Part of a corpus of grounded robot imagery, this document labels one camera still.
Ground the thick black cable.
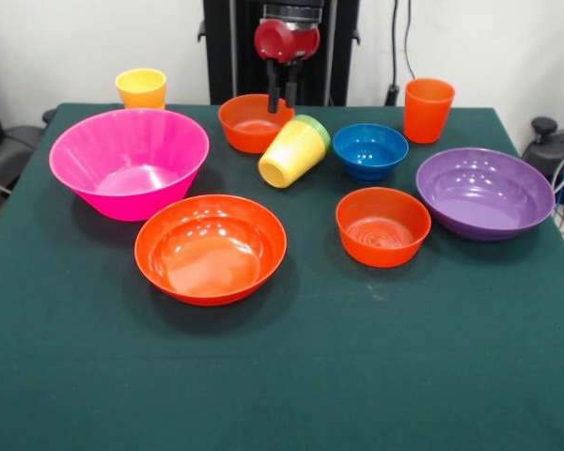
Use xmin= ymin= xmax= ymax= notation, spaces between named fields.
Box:
xmin=385 ymin=0 xmax=401 ymax=107

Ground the thin black cable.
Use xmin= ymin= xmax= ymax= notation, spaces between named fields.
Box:
xmin=403 ymin=0 xmax=418 ymax=81

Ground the large orange plastic bowl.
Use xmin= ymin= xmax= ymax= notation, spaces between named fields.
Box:
xmin=133 ymin=194 xmax=289 ymax=307

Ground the green plastic cup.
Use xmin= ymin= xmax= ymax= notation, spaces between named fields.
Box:
xmin=294 ymin=114 xmax=333 ymax=156

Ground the light orange plastic cup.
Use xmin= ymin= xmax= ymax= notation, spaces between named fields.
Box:
xmin=119 ymin=89 xmax=166 ymax=111

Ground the black stand base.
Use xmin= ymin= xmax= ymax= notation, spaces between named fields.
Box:
xmin=0 ymin=108 xmax=57 ymax=194
xmin=520 ymin=117 xmax=564 ymax=208

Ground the dark green tablecloth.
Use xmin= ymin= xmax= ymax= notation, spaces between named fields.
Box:
xmin=0 ymin=101 xmax=564 ymax=451

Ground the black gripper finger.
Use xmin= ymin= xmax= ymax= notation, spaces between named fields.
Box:
xmin=283 ymin=59 xmax=303 ymax=108
xmin=264 ymin=58 xmax=282 ymax=115

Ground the yellow plastic cup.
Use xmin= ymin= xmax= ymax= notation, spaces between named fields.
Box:
xmin=114 ymin=68 xmax=167 ymax=98
xmin=257 ymin=119 xmax=328 ymax=190

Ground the large pink plastic bowl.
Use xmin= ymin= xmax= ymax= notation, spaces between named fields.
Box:
xmin=48 ymin=107 xmax=212 ymax=223

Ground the small orange plastic bowl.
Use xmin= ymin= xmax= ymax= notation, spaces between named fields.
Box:
xmin=217 ymin=93 xmax=296 ymax=155
xmin=335 ymin=186 xmax=432 ymax=270

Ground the blue plastic bowl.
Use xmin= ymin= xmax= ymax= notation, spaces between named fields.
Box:
xmin=332 ymin=123 xmax=411 ymax=184

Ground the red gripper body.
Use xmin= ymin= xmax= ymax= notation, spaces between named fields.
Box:
xmin=254 ymin=18 xmax=322 ymax=66

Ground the purple plastic bowl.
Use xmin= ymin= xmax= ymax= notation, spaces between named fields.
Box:
xmin=415 ymin=147 xmax=556 ymax=243

